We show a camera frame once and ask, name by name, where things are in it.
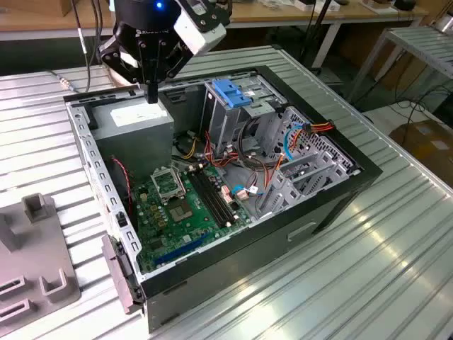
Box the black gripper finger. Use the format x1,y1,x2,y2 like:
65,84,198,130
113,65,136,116
152,38,195,105
97,34,154,105

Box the orange power wire black plug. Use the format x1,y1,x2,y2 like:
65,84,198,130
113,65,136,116
263,119,336,187

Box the metal disk bay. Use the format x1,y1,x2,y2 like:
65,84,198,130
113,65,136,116
254,106,364,219

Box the blue plastic drive latch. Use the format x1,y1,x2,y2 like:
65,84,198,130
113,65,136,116
213,78,253,109

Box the metal drive cage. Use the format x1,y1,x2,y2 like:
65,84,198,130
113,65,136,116
200,74,288,157

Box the grey power supply unit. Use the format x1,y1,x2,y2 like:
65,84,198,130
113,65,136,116
90,95,176,181

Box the metal socket cover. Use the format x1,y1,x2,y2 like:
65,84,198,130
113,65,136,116
150,166,187,205

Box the black case fan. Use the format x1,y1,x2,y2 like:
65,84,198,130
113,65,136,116
110,155,139,227

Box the black RAM slot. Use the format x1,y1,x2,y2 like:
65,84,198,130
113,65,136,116
197,169,236,222
187,171,228,228

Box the CPU socket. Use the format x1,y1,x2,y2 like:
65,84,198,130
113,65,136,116
168,200,195,225

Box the green motherboard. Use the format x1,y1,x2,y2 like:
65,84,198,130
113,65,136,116
132,164,254,273

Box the wooden desk white legs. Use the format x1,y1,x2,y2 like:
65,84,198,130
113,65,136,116
0,0,429,70

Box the blue expansion slot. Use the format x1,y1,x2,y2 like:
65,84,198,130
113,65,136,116
154,232,210,266

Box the black PC case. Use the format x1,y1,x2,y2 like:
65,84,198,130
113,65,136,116
62,65,385,334

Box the grey parts rack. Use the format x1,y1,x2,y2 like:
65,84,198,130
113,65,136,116
0,193,81,323

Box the grey case bezel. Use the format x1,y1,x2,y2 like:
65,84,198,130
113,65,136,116
101,233,146,316

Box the metal slat side table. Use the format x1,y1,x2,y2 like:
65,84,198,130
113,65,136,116
348,26,453,103

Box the brown cardboard box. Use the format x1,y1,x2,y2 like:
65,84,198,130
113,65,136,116
389,118,453,178

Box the silver metal cylinder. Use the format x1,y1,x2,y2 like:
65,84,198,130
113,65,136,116
433,10,453,33

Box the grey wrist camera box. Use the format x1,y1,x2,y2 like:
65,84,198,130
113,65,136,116
172,6,227,57

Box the black cable metal connector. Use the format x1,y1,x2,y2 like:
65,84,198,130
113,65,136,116
49,0,103,94

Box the yellow black wire bundle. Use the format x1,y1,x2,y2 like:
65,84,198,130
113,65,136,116
182,137,199,159

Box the red orange wire bundle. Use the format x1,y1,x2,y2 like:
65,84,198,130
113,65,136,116
203,130,251,170

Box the blue data wire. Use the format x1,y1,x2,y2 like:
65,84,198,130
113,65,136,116
284,122,306,162

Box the thin blue board wire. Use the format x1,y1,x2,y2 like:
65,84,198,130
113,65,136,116
231,184,265,196

